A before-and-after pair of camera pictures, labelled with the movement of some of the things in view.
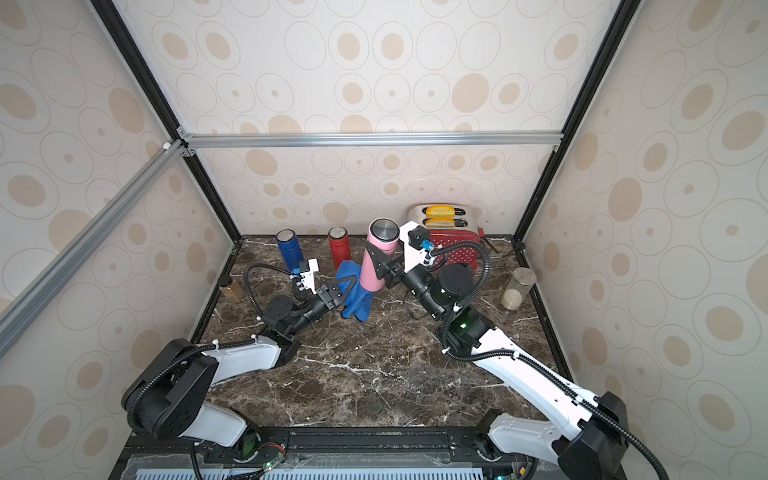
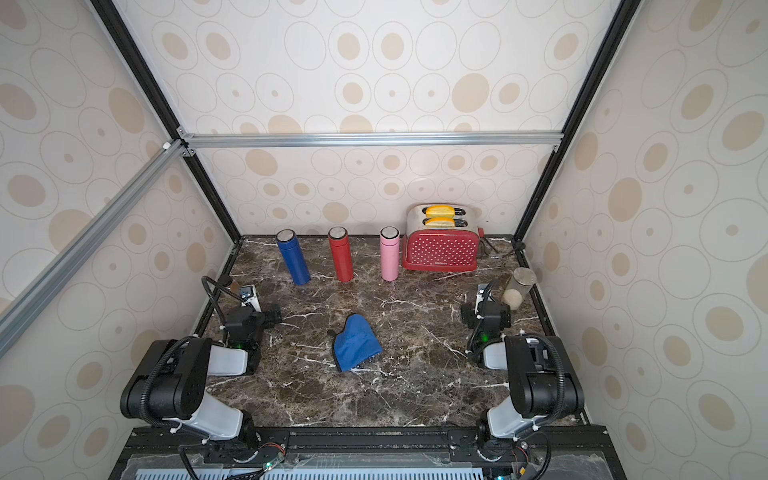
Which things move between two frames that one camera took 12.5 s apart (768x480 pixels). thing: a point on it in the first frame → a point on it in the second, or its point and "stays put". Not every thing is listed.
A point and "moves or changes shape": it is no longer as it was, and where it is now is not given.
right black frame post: [618, 31] stays put
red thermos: [339, 244] stays put
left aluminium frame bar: [15, 314] stays put
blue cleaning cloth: [359, 301] → [356, 344]
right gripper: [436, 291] → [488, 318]
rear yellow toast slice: [440, 211] stays put
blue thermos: [290, 249] stays put
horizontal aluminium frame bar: [375, 139] stays put
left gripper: [330, 300] → [265, 317]
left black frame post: [113, 19] stays put
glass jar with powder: [521, 282] stays put
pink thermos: [385, 232] moves or changes shape
